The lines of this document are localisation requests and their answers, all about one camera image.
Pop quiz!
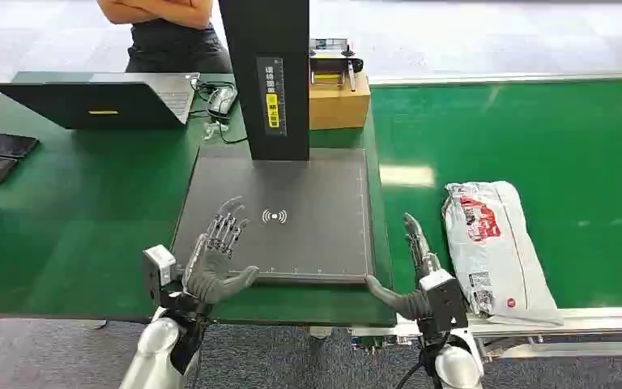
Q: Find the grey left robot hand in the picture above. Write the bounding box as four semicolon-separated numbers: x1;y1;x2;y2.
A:
181;195;261;306

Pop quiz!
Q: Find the brown cardboard box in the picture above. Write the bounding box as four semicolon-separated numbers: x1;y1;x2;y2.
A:
309;72;372;131

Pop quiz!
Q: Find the dark right wrist camera box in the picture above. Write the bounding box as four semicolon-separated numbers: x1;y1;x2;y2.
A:
419;269;470;335

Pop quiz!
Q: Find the dark scanner base plate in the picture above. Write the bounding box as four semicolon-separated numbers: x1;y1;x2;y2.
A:
170;147;375;285

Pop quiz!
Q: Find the black cable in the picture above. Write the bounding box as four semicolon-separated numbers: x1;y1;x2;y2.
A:
188;75;249;145

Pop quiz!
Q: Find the clear plastic piece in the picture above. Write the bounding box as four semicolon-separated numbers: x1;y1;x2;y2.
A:
201;122;229;142

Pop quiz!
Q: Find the silver computer mouse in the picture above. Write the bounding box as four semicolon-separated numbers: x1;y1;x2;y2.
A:
207;85;239;118

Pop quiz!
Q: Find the black laptop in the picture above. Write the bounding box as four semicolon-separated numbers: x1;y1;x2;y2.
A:
0;72;202;130

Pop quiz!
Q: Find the black device with yellow label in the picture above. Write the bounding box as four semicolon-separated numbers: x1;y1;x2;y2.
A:
309;37;364;92

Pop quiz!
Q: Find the white plastic mail parcel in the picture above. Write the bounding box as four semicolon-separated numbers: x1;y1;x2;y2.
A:
441;181;565;327

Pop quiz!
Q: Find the green conveyor belt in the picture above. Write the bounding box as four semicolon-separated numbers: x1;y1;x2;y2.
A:
369;75;622;311

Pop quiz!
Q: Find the black phone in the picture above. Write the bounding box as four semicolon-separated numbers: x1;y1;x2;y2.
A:
0;131;40;160

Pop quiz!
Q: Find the black scanner column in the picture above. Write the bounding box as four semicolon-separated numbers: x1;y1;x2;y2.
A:
218;0;311;162

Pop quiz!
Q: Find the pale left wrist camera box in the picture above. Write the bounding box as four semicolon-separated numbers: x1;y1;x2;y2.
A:
142;244;178;307

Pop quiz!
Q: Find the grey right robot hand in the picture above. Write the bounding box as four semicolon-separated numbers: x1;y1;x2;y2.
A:
364;212;443;322

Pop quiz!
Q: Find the person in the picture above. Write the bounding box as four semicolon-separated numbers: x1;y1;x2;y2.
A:
96;0;234;75

